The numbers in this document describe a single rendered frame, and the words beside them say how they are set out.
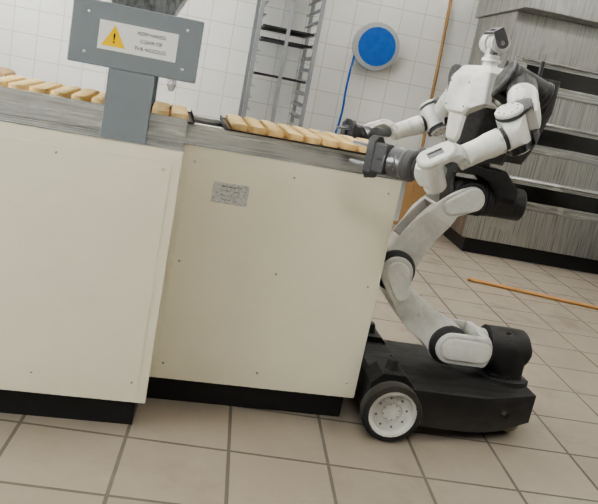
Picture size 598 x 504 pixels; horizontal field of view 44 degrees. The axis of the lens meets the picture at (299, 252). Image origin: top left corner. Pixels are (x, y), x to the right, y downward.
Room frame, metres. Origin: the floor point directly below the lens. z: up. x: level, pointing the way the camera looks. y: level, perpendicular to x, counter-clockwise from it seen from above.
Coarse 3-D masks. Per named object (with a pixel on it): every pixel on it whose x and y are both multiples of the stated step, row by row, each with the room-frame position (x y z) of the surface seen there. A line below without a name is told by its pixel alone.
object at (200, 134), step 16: (192, 128) 2.19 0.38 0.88; (208, 128) 2.19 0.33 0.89; (208, 144) 2.20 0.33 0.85; (224, 144) 2.21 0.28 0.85; (240, 144) 2.22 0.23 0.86; (256, 144) 2.23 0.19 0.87; (272, 144) 2.24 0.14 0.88; (288, 144) 2.25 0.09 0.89; (304, 144) 2.26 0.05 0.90; (304, 160) 2.26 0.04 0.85; (320, 160) 2.27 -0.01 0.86; (336, 160) 2.28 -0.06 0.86; (384, 176) 2.31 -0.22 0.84
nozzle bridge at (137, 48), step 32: (96, 0) 1.93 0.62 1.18; (96, 32) 1.93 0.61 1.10; (128, 32) 1.95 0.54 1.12; (160, 32) 1.96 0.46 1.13; (192, 32) 1.98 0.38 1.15; (96, 64) 1.93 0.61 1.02; (128, 64) 1.95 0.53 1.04; (160, 64) 1.96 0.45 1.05; (192, 64) 1.98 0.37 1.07; (128, 96) 1.95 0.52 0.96; (128, 128) 1.95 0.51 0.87
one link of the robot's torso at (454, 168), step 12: (456, 168) 2.46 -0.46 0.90; (468, 168) 2.46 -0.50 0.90; (480, 168) 2.47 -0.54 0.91; (492, 168) 2.52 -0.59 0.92; (492, 180) 2.48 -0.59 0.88; (504, 180) 2.49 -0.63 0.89; (444, 192) 2.52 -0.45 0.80; (492, 192) 2.50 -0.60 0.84; (504, 192) 2.49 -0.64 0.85; (516, 192) 2.49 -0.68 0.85; (492, 204) 2.49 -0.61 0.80; (504, 204) 2.49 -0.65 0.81; (516, 204) 2.51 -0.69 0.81; (492, 216) 2.53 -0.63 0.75; (504, 216) 2.52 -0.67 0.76; (516, 216) 2.52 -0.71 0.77
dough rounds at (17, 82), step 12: (0, 84) 2.06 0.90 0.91; (12, 84) 2.06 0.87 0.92; (24, 84) 2.13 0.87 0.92; (36, 84) 2.26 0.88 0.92; (48, 84) 2.29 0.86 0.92; (60, 84) 2.39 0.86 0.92; (60, 96) 2.09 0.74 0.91; (72, 96) 2.10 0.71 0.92; (84, 96) 2.11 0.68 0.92; (96, 96) 2.19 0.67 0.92; (156, 108) 2.18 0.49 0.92; (168, 108) 2.29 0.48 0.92; (180, 108) 2.36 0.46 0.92
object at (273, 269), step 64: (192, 192) 2.18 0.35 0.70; (256, 192) 2.22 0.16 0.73; (320, 192) 2.26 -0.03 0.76; (384, 192) 2.30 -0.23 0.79; (192, 256) 2.19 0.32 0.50; (256, 256) 2.23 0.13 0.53; (320, 256) 2.27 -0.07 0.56; (384, 256) 2.32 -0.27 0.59; (192, 320) 2.19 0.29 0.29; (256, 320) 2.24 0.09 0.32; (320, 320) 2.28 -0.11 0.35; (192, 384) 2.23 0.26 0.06; (256, 384) 2.25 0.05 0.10; (320, 384) 2.29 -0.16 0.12
